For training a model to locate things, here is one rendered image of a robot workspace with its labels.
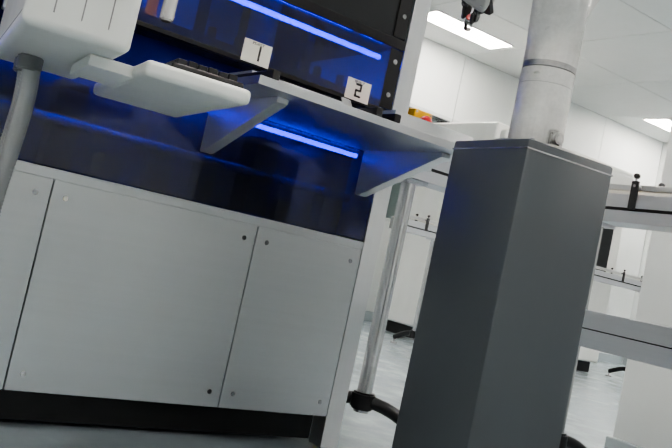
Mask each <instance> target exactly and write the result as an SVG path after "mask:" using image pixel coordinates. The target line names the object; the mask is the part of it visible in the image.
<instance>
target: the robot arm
mask: <svg viewBox="0 0 672 448"><path fill-rule="evenodd" d="M494 2H495V0H462V2H461V4H462V6H463V8H462V14H461V18H462V19H464V18H465V17H466V16H467V15H468V14H471V16H470V20H469V24H470V25H472V24H473V23H476V22H478V21H479V18H480V14H483V13H485V14H487V15H491V14H493V13H494V10H493V4H494ZM598 2H599V0H533V2H532V8H531V15H530V21H529V29H528V36H527V43H526V49H525V54H524V59H523V64H522V69H521V73H520V78H519V83H518V88H517V93H516V98H515V103H514V108H513V113H512V118H511V123H510V128H509V133H508V138H496V139H525V138H530V139H533V140H536V141H539V142H542V143H545V144H547V145H550V146H553V147H556V148H559V149H562V150H565V151H568V152H570V153H573V154H575V152H572V151H570V150H567V149H565V148H562V143H563V142H564V133H565V128H566V123H567V118H568V113H569V108H570V103H571V98H572V92H573V87H574V82H575V77H576V73H577V67H578V62H579V57H580V52H581V47H582V42H583V36H584V31H585V26H586V21H587V17H588V16H589V14H590V13H591V12H592V10H593V9H594V7H595V6H596V5H597V3H598ZM472 7H473V8H474V11H473V12H472V13H471V10H472ZM496 139H492V140H496Z"/></svg>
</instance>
